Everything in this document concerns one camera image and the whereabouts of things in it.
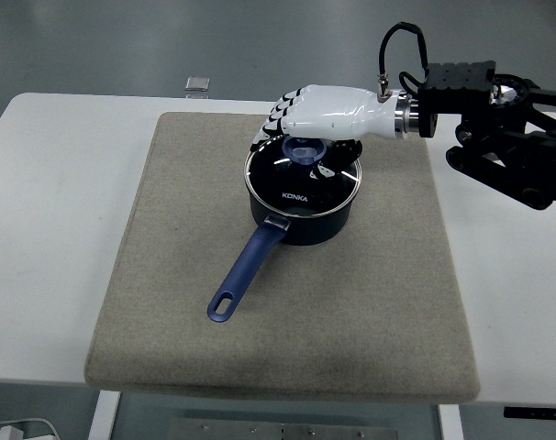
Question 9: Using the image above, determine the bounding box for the glass pot lid blue knob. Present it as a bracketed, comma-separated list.
[243, 135, 364, 218]

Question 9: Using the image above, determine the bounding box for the white table leg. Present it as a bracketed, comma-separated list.
[437, 404, 466, 440]
[85, 390, 122, 440]

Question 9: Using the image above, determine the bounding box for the grey metal plate with screws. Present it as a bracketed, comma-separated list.
[167, 417, 400, 440]

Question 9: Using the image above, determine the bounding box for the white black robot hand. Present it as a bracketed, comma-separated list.
[249, 83, 406, 181]

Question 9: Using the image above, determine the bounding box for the white cable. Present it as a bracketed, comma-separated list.
[0, 416, 61, 440]

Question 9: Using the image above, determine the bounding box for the black bar under table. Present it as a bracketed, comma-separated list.
[503, 406, 556, 420]

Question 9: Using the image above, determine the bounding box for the small silver floor plate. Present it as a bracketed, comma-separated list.
[184, 75, 212, 93]

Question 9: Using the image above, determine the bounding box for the beige fabric mat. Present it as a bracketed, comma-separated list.
[83, 111, 482, 404]

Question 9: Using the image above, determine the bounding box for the dark pot with blue handle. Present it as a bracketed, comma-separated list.
[206, 182, 360, 325]

